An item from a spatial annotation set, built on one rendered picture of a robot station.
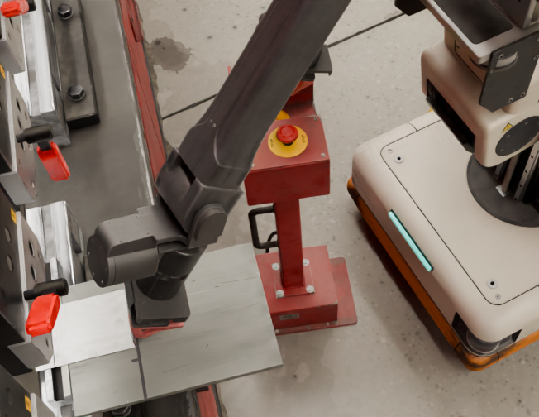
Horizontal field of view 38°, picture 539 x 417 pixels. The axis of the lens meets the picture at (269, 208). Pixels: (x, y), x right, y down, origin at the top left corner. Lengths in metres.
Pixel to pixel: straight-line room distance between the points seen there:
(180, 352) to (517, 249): 1.10
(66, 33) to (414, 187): 0.93
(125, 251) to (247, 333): 0.25
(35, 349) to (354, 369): 1.35
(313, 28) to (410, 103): 1.76
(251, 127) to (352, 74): 1.79
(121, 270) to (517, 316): 1.20
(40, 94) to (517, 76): 0.77
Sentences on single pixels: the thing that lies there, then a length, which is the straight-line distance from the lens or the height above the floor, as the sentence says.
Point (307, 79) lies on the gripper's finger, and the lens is 1.40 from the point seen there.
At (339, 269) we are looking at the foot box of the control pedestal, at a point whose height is 0.01.
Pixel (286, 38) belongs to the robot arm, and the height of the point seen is 1.40.
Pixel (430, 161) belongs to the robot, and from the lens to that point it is 2.02.
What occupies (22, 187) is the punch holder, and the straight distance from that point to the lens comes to 0.91.
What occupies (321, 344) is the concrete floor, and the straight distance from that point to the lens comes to 2.07.
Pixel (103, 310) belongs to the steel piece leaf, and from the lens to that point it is 1.06.
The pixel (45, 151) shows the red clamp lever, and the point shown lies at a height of 1.21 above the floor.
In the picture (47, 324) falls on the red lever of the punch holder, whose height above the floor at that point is 1.31.
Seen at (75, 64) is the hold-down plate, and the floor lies 0.91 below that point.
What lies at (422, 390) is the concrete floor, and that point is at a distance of 2.05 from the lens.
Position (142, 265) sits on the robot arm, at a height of 1.21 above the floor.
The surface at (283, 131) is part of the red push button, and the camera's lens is 1.40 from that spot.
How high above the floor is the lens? 1.93
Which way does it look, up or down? 59 degrees down
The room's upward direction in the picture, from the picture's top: 7 degrees counter-clockwise
